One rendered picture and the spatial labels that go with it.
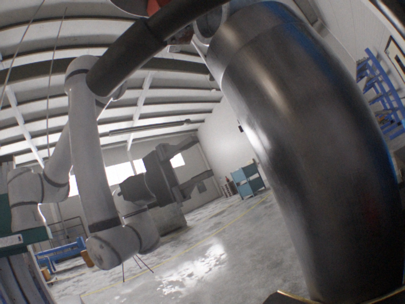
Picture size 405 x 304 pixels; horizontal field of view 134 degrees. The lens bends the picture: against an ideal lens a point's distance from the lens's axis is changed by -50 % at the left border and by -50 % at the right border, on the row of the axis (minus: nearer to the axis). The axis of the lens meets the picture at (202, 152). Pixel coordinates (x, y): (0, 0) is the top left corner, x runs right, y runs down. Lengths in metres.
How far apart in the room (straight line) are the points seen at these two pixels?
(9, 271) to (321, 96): 1.27
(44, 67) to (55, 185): 4.92
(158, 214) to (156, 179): 7.61
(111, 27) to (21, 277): 7.08
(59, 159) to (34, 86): 8.44
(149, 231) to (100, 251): 0.18
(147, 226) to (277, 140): 0.42
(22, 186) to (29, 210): 0.11
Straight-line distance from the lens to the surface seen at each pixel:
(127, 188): 0.40
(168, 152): 0.39
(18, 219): 0.86
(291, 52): 0.23
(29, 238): 0.84
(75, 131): 0.48
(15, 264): 1.14
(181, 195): 0.38
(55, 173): 0.88
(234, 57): 0.25
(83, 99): 0.52
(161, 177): 0.40
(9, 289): 1.20
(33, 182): 0.91
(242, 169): 8.08
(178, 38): 0.68
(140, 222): 0.51
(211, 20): 0.47
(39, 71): 5.66
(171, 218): 8.16
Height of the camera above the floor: 1.27
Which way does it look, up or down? 12 degrees up
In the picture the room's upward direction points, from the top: 24 degrees counter-clockwise
